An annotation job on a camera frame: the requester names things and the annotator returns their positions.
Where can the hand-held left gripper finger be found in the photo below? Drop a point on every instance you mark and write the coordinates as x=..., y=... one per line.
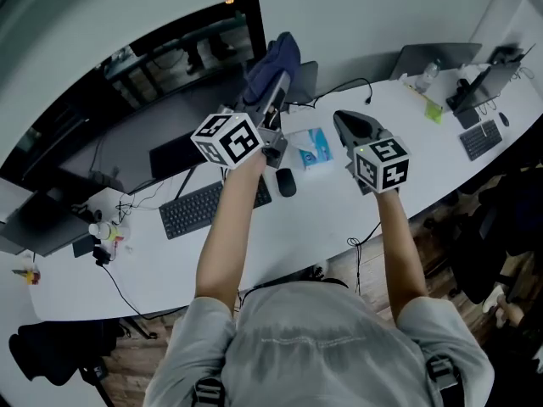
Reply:
x=275, y=96

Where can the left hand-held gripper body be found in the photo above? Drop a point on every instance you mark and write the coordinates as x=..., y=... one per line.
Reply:
x=237, y=142

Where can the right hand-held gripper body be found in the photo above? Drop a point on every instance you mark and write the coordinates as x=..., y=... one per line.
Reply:
x=382, y=163

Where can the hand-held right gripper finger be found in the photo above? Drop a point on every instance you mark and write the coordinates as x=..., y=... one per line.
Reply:
x=345, y=132
x=367, y=123

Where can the blue knitted cloth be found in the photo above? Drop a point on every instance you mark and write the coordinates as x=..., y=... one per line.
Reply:
x=280, y=53

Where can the person's right forearm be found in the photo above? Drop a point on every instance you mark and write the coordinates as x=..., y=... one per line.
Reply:
x=399, y=248

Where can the person's left forearm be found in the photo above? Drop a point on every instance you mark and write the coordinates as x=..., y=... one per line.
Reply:
x=229, y=235

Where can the large curved monitor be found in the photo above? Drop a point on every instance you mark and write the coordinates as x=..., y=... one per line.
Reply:
x=106, y=19

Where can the large black monitor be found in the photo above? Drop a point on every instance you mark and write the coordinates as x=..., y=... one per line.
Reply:
x=42, y=159

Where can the small dark grey monitor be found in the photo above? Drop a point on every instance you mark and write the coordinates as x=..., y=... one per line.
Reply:
x=38, y=223

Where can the blue white tissue pack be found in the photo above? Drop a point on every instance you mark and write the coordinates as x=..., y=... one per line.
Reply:
x=314, y=146

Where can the black computer mouse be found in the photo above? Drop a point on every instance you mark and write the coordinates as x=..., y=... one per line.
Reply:
x=286, y=182

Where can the green flat pack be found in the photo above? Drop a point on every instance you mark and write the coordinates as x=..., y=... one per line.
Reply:
x=433, y=113

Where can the clear water bottle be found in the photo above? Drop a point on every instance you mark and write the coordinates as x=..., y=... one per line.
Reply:
x=426, y=76

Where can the small black keyboard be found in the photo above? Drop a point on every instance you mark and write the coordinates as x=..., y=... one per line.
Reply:
x=481, y=140

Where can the small black mouse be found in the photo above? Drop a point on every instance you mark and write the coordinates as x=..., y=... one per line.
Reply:
x=504, y=119

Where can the black office chair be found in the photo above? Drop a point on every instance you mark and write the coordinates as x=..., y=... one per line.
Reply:
x=496, y=235
x=55, y=354

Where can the black power adapter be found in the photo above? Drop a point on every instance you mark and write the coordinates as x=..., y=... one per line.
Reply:
x=102, y=256

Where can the person's grey T-shirt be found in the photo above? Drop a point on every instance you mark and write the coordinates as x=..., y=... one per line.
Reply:
x=314, y=341

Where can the small yellow red item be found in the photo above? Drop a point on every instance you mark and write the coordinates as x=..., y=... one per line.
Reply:
x=27, y=276

